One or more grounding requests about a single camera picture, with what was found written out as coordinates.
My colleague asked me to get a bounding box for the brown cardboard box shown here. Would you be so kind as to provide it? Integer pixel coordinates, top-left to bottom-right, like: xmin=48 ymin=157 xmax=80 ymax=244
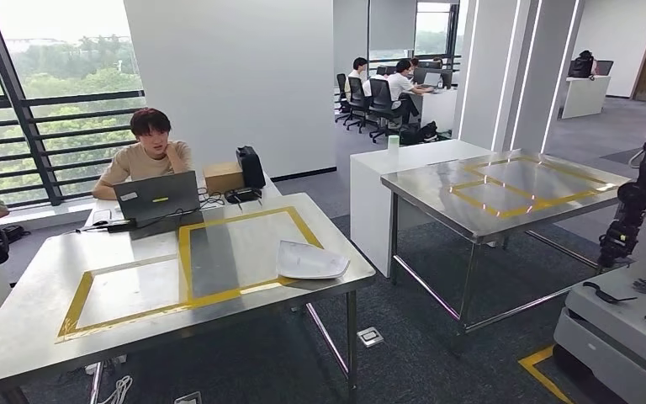
xmin=202 ymin=162 xmax=246 ymax=195

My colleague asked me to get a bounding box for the white cable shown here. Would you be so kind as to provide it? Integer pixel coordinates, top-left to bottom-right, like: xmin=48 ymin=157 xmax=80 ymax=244
xmin=97 ymin=375 xmax=135 ymax=404

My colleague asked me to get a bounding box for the yellow tape frame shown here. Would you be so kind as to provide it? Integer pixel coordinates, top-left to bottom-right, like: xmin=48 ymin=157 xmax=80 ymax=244
xmin=448 ymin=155 xmax=618 ymax=220
xmin=55 ymin=206 xmax=326 ymax=344

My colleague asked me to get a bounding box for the black bags pile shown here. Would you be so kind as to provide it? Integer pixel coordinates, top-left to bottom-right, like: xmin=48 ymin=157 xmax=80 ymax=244
xmin=400 ymin=120 xmax=440 ymax=146

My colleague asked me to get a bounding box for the white flat plastic part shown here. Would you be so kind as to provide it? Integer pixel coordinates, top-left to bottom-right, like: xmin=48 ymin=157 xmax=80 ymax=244
xmin=275 ymin=239 xmax=352 ymax=281

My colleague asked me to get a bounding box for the white cabinet desk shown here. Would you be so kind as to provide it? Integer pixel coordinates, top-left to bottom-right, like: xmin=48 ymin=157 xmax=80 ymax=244
xmin=349 ymin=138 xmax=495 ymax=279

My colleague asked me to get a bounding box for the black office chair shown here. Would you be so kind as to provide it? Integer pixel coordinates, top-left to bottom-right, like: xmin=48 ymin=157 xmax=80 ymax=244
xmin=334 ymin=72 xmax=352 ymax=125
xmin=367 ymin=77 xmax=408 ymax=144
xmin=346 ymin=76 xmax=373 ymax=134

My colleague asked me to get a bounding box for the black bag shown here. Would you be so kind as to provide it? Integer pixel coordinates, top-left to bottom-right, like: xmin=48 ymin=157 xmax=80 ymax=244
xmin=0 ymin=222 xmax=32 ymax=245

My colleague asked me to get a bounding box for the black router with antennas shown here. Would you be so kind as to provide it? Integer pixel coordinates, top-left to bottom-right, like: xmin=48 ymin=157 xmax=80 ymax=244
xmin=223 ymin=186 xmax=263 ymax=212

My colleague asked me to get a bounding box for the black curved strap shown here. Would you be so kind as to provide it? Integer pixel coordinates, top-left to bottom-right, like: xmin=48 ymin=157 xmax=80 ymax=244
xmin=581 ymin=280 xmax=639 ymax=306

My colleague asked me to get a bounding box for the white office desk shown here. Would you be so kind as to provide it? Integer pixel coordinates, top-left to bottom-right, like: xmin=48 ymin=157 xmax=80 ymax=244
xmin=409 ymin=86 xmax=459 ymax=134

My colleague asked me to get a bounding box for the black window railing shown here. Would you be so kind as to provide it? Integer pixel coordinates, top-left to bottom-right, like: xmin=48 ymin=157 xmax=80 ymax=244
xmin=0 ymin=0 xmax=147 ymax=209

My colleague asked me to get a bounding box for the stainless steel workbench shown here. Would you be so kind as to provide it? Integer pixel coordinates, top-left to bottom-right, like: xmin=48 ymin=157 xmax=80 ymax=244
xmin=0 ymin=192 xmax=378 ymax=404

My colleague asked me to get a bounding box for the black upright case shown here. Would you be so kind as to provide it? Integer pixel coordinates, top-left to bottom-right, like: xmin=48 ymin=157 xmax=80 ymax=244
xmin=236 ymin=145 xmax=267 ymax=190

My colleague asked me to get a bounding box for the dark computer monitor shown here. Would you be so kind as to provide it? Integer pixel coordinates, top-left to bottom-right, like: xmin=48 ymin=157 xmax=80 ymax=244
xmin=411 ymin=60 xmax=454 ymax=90

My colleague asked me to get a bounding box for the stainless steel table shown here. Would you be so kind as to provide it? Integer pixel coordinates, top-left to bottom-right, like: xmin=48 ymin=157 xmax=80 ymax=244
xmin=379 ymin=148 xmax=634 ymax=343

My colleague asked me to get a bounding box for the white counter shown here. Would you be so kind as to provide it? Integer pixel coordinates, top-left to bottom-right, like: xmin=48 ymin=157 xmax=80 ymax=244
xmin=560 ymin=74 xmax=612 ymax=120

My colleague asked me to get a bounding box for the silver floor socket plate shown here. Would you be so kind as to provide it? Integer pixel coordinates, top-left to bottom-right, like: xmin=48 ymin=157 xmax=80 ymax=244
xmin=356 ymin=327 xmax=385 ymax=349

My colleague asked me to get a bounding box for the grey laptop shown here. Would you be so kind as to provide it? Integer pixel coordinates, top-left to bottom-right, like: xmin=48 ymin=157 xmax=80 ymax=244
xmin=112 ymin=170 xmax=202 ymax=226

